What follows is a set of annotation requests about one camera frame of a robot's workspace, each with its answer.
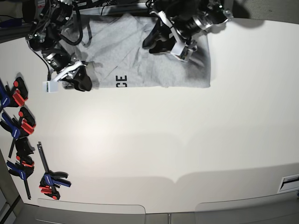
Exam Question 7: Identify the grey T-shirt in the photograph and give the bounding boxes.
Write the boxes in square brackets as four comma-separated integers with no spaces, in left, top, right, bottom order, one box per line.
[62,14,211,89]

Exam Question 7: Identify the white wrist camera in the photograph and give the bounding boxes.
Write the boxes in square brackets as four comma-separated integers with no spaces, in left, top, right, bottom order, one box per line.
[43,81,58,93]
[171,42,197,62]

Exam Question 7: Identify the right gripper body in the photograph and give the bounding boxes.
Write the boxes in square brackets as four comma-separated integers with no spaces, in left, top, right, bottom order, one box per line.
[42,51,88,82]

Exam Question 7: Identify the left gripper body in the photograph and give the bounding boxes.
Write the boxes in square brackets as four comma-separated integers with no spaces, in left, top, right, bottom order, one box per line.
[149,10,208,51]

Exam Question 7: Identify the top blue red bar clamp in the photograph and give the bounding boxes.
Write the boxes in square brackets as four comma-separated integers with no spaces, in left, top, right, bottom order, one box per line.
[0,77,28,111]

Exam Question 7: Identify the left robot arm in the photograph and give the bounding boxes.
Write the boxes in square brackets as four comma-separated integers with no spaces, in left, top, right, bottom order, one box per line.
[142,0,233,60]

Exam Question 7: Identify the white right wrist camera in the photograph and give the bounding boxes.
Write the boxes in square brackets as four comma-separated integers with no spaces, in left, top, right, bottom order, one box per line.
[43,81,58,93]

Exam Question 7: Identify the blue red bar clamp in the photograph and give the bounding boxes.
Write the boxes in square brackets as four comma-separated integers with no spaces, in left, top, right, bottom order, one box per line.
[0,106,36,158]
[37,142,71,200]
[0,77,28,111]

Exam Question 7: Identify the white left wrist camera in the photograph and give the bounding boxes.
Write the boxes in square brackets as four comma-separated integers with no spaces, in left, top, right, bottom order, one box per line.
[171,42,197,62]

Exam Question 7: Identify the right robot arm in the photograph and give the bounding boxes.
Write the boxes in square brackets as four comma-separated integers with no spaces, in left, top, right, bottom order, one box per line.
[26,0,93,92]

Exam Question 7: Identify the lower blue red bar clamp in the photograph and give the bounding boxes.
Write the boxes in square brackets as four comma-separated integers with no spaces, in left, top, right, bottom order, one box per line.
[37,142,71,200]

